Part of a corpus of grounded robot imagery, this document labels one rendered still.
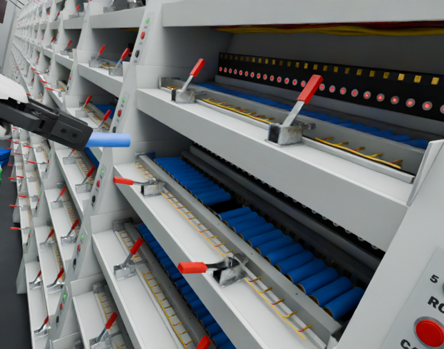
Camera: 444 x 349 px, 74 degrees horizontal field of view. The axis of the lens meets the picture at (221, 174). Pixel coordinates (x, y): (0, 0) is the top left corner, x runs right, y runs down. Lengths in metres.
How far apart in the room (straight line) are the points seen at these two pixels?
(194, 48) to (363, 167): 0.56
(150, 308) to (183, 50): 0.57
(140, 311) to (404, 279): 0.47
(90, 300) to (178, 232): 0.47
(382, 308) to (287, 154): 0.16
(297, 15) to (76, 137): 0.30
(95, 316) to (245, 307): 0.55
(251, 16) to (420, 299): 0.39
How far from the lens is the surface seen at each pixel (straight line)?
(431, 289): 0.26
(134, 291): 0.65
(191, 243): 0.46
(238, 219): 0.50
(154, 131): 0.76
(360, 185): 0.28
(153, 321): 0.60
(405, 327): 0.27
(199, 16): 0.60
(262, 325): 0.37
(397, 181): 0.31
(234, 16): 0.51
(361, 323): 0.28
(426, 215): 0.26
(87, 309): 0.89
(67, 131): 0.37
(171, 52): 0.75
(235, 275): 0.40
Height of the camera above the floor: 1.13
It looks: 11 degrees down
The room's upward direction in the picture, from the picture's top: 21 degrees clockwise
